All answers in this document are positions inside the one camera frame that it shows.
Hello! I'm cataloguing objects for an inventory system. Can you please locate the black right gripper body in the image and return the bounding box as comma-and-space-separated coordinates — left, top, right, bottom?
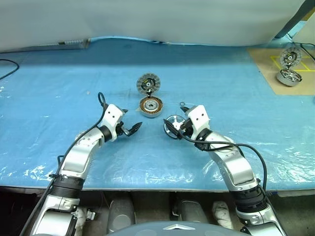
180, 118, 195, 139

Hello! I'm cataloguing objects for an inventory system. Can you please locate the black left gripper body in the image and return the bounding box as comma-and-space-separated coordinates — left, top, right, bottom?
115, 120, 131, 137

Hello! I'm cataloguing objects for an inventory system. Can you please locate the silver spoked motor rotor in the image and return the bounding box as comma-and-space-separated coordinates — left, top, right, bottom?
163, 115, 188, 140

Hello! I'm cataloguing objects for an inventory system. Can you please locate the motor stator with copper windings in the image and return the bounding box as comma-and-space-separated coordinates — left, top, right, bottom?
139, 96, 163, 119

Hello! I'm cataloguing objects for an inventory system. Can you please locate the round motor cover with circuit board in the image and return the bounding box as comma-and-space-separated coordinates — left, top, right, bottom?
280, 47, 302, 67
136, 73, 161, 95

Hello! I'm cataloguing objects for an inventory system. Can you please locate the silver assembled motor housing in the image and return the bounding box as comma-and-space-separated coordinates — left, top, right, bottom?
276, 68, 303, 87

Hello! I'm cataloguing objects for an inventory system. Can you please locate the blue plastic table cover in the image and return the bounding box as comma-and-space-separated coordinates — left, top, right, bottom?
0, 36, 315, 192

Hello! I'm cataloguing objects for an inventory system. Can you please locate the grey rounded cylinder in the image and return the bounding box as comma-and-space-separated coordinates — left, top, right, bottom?
176, 199, 207, 223
107, 194, 135, 233

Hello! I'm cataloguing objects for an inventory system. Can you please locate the grey power strip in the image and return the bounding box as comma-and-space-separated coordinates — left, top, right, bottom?
24, 38, 91, 51

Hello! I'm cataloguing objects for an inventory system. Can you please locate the brown cardboard mat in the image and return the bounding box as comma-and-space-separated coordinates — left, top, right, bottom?
247, 43, 315, 95

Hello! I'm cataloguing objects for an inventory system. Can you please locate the white backdrop sheet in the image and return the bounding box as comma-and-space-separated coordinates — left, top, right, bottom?
0, 0, 315, 54

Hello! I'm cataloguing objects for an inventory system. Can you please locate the grey robot torso shell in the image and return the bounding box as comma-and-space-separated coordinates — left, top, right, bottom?
105, 221, 249, 236

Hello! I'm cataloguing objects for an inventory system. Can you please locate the dark grey slanted bar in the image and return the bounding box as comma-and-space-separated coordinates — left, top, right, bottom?
274, 0, 315, 39

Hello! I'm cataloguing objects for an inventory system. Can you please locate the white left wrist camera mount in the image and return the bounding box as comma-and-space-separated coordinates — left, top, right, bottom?
103, 104, 124, 143

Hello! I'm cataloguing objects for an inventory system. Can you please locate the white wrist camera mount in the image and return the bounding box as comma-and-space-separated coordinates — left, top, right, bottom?
186, 105, 211, 140
103, 104, 124, 143

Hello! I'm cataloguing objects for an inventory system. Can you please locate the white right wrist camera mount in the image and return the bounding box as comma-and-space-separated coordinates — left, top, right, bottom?
186, 105, 211, 140

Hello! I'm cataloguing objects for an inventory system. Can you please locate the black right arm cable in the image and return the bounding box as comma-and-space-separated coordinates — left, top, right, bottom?
178, 127, 274, 197

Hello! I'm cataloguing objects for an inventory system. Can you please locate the thin black cable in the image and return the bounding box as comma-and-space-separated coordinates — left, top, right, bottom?
292, 41, 315, 65
0, 59, 20, 81

